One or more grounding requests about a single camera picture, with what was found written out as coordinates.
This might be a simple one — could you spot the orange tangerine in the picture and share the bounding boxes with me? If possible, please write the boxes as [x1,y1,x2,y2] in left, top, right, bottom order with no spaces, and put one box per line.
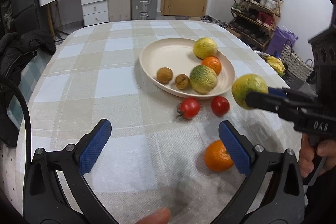
[201,56,222,76]
[204,140,234,172]

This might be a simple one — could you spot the green-yellow passion fruit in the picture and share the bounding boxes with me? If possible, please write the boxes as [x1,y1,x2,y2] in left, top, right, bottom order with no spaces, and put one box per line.
[231,74,269,110]

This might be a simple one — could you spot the red tomato with stem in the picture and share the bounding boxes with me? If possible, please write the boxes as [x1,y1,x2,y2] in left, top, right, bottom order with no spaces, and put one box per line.
[177,98,201,120]

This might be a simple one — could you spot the wrinkled yellow passion fruit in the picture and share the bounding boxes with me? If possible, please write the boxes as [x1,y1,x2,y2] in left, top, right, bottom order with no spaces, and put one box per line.
[189,65,218,94]

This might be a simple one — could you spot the smooth yellow passion fruit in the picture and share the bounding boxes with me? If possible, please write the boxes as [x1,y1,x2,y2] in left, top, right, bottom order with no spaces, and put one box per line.
[193,38,218,59]

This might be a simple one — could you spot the brown longan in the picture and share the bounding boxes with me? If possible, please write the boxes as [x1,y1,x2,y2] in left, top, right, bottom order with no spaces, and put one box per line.
[175,74,190,90]
[157,67,173,84]

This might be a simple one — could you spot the person's right hand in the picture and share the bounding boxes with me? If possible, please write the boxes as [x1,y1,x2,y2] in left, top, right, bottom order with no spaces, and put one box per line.
[298,133,336,179]

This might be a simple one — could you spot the person's left hand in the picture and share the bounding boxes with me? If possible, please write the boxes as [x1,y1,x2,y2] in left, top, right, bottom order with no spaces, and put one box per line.
[136,207,171,224]

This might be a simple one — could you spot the yellow bananas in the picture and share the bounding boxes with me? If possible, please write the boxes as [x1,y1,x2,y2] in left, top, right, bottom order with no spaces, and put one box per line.
[264,56,286,76]

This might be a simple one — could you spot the woven basket bag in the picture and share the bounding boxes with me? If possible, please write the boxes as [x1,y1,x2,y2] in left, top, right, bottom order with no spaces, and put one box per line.
[280,40,313,81]

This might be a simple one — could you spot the purple bag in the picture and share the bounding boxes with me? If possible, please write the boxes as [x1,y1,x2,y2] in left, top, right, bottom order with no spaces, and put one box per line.
[265,26,298,56]

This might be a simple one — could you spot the checkered tablecloth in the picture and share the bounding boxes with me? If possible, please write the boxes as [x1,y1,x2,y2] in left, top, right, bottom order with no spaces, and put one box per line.
[29,20,285,223]

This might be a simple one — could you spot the wooden shoe rack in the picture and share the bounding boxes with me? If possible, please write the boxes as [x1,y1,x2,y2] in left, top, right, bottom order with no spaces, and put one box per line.
[228,0,283,51]

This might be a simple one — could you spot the cream round plate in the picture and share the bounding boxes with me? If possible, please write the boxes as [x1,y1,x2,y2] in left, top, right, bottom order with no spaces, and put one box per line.
[139,38,236,100]

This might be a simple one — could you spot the black jacket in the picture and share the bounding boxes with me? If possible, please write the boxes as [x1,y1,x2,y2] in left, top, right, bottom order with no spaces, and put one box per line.
[1,29,56,148]

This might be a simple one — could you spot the black cable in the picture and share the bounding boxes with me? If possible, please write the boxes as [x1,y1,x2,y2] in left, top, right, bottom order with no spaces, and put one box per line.
[0,75,33,162]

